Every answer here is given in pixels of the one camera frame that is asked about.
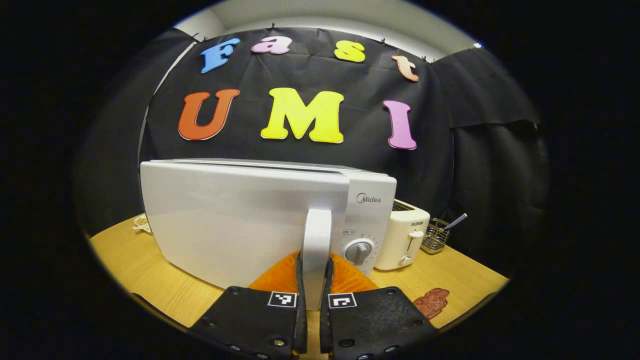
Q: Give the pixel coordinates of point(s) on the white microwave oven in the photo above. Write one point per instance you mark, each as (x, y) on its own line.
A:
(225, 220)

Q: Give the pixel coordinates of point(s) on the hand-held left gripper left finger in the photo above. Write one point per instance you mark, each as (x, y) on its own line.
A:
(301, 325)

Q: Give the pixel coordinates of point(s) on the red meat slice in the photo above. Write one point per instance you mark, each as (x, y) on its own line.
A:
(432, 301)

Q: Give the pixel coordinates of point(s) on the white divided snack dish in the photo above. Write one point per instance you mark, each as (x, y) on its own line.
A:
(141, 223)

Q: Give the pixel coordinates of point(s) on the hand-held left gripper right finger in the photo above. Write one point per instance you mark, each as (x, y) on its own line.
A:
(325, 325)

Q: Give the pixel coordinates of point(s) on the cream toaster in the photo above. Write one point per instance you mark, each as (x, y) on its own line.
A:
(400, 240)

